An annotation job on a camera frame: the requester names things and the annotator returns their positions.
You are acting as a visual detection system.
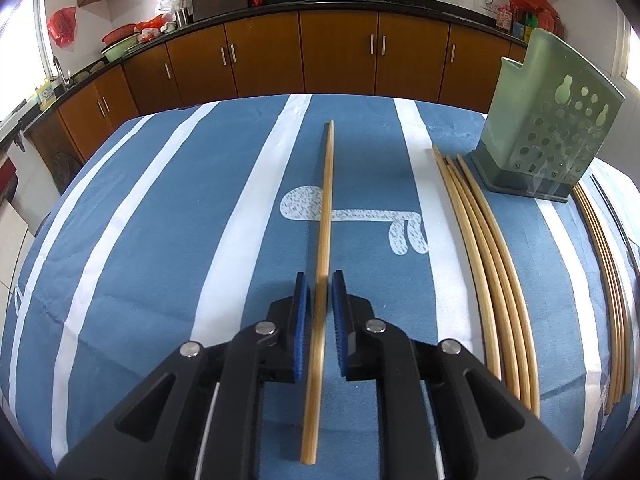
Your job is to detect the green perforated utensil holder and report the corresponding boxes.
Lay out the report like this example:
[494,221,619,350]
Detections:
[471,28,625,203]

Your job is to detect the red bag on condiments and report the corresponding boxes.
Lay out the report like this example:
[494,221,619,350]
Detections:
[509,0,559,18]

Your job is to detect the wooden chopstick middle group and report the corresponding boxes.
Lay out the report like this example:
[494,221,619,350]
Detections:
[583,179,634,391]
[574,184,624,414]
[606,241,627,396]
[572,184,620,415]

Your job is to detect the green basin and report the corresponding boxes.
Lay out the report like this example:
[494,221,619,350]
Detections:
[101,34,138,63]

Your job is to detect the black kitchen countertop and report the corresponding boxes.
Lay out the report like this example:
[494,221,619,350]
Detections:
[0,0,532,151]

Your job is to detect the wooden chopstick left group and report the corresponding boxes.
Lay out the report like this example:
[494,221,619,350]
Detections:
[445,157,524,400]
[457,155,540,416]
[433,146,501,379]

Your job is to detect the brown lower kitchen cabinets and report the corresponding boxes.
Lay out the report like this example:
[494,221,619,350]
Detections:
[27,8,532,196]

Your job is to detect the blue striped tablecloth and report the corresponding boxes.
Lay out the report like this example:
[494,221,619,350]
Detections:
[1,94,639,479]

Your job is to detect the wooden chopstick group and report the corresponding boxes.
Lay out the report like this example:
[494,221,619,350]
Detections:
[606,241,627,396]
[445,157,524,400]
[457,155,540,416]
[583,179,634,391]
[433,146,501,379]
[572,184,620,415]
[574,184,624,414]

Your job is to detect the yellow detergent bottle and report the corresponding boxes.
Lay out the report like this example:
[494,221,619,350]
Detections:
[36,78,56,112]

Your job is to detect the red plastic bag hanging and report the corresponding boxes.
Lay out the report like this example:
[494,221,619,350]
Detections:
[47,6,77,48]

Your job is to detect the red basin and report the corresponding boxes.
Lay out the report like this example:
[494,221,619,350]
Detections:
[102,23,136,46]

